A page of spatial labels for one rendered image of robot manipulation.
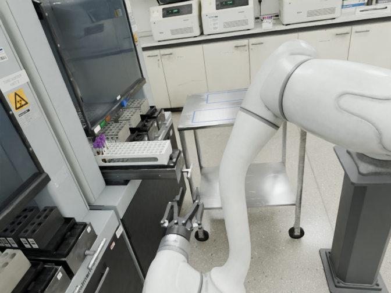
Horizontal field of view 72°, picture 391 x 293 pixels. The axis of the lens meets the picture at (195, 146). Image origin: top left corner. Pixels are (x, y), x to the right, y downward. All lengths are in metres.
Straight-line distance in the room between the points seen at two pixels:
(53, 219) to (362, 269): 1.32
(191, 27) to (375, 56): 1.97
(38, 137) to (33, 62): 0.21
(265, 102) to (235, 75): 2.71
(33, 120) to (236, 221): 0.61
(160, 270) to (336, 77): 0.57
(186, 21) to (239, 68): 0.79
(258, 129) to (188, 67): 2.77
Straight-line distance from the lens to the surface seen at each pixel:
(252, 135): 0.59
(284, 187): 1.70
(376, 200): 1.25
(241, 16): 3.17
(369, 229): 1.36
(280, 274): 1.65
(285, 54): 0.60
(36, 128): 0.87
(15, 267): 0.84
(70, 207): 0.98
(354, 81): 0.48
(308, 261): 1.72
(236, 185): 0.62
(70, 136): 0.98
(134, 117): 1.38
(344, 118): 0.46
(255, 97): 0.59
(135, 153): 1.06
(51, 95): 0.93
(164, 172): 1.04
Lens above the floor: 1.38
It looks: 30 degrees down
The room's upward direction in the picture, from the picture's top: 10 degrees counter-clockwise
